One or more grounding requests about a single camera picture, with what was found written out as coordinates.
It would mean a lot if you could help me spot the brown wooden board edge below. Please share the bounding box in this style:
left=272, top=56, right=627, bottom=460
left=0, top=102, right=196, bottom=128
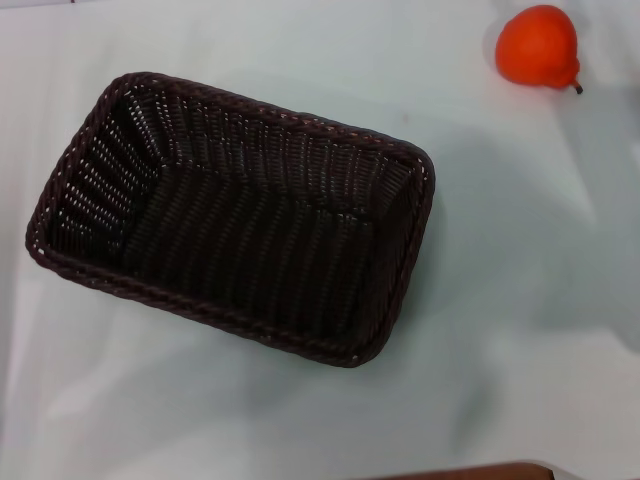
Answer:
left=379, top=462, right=556, bottom=480

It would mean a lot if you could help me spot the dark brown woven basket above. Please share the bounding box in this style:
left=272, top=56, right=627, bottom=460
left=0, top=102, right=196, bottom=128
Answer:
left=23, top=71, right=435, bottom=370

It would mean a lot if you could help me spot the orange pear-shaped toy fruit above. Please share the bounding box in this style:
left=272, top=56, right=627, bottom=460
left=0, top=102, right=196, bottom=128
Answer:
left=494, top=4, right=585, bottom=96

